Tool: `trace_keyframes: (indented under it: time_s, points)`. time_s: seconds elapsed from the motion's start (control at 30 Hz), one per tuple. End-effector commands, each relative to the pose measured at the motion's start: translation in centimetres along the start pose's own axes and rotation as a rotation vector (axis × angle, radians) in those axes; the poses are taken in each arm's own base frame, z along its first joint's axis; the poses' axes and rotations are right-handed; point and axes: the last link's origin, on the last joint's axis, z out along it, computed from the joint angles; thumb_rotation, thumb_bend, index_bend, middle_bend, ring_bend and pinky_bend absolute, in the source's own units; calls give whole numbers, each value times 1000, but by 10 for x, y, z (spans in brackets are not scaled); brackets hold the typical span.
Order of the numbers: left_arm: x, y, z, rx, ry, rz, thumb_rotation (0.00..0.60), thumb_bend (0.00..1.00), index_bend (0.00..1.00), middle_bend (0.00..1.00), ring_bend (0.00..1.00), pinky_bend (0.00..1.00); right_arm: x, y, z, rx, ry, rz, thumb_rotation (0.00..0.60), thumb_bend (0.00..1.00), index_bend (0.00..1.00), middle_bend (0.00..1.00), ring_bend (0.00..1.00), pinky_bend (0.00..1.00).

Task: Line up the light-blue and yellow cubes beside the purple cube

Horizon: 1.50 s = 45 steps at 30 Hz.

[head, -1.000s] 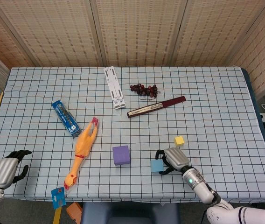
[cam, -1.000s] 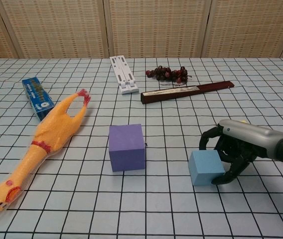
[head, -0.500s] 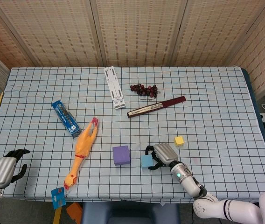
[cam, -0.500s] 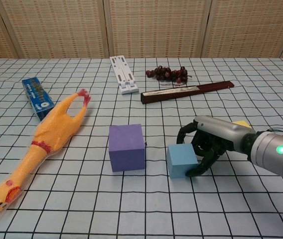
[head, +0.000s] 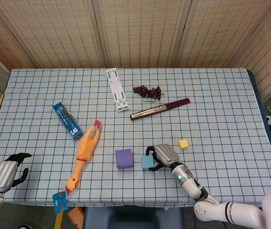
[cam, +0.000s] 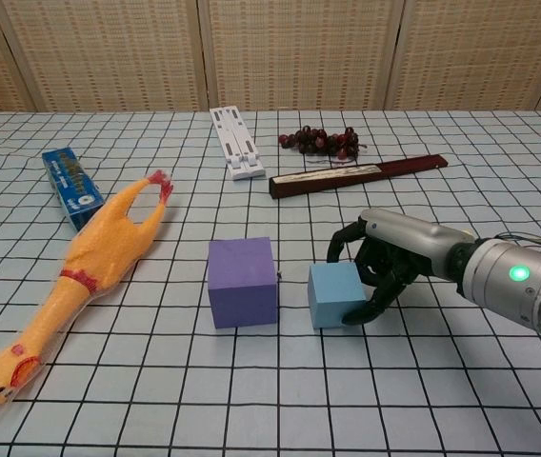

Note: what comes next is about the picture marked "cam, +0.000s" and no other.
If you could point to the dark red grape bunch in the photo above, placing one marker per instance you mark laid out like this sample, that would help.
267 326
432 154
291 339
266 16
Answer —
318 141

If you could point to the light blue foam cube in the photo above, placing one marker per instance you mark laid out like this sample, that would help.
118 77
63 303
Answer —
332 295

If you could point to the dark red folded fan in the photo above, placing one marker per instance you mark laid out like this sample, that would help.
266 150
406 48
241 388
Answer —
327 180

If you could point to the yellow rubber chicken toy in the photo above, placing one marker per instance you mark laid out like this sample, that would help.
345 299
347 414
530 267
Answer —
104 243

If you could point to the large purple foam cube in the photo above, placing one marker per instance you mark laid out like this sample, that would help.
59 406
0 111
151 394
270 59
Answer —
242 285

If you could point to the white folding stand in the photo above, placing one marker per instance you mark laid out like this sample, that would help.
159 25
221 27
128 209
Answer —
239 147

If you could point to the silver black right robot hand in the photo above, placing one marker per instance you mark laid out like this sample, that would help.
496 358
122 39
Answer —
404 238

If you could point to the light blue checked tablecloth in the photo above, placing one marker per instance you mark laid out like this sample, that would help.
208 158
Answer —
394 390

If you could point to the blue printed cardboard box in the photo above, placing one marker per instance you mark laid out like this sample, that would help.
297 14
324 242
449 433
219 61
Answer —
68 178

